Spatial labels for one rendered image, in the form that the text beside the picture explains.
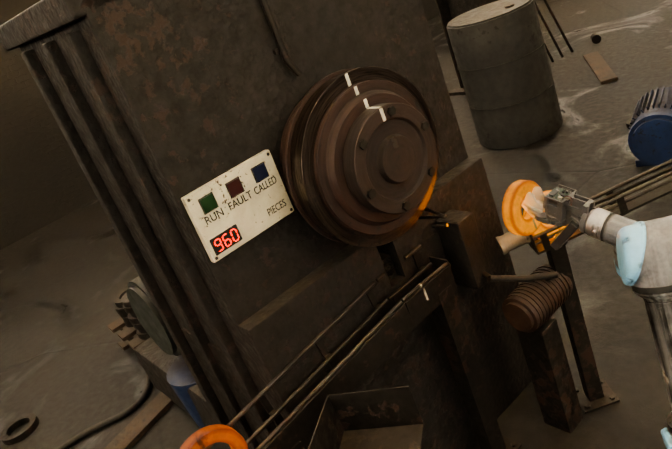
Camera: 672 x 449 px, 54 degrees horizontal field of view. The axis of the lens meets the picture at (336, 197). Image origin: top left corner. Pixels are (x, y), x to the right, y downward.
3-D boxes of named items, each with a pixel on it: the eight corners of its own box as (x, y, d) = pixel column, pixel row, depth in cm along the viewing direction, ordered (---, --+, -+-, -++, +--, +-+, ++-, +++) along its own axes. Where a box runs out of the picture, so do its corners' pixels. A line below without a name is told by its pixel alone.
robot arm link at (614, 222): (644, 266, 158) (643, 245, 152) (600, 249, 165) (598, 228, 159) (660, 243, 160) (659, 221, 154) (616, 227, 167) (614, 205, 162)
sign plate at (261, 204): (211, 261, 161) (180, 198, 155) (290, 210, 174) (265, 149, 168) (215, 263, 159) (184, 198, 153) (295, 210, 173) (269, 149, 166)
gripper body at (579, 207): (557, 182, 173) (600, 197, 165) (555, 209, 178) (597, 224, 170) (541, 195, 169) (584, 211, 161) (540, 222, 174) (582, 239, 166)
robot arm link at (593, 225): (613, 231, 167) (597, 247, 163) (596, 225, 170) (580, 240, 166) (616, 207, 163) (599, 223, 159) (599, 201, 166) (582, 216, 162)
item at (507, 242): (499, 250, 203) (492, 234, 201) (526, 237, 202) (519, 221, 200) (506, 258, 197) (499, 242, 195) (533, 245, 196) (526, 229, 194)
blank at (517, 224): (494, 200, 175) (504, 200, 173) (525, 168, 183) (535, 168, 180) (512, 246, 181) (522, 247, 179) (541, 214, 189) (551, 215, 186)
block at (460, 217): (453, 285, 208) (431, 220, 200) (468, 271, 212) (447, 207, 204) (479, 291, 200) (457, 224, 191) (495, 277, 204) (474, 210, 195)
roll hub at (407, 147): (365, 232, 166) (327, 132, 156) (436, 180, 180) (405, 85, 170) (379, 235, 161) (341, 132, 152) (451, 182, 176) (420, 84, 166)
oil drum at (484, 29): (462, 149, 471) (426, 30, 439) (510, 115, 501) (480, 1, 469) (532, 151, 424) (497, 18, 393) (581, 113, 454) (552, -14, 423)
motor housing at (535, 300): (535, 427, 218) (494, 295, 199) (570, 386, 229) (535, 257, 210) (570, 442, 208) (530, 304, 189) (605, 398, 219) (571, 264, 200)
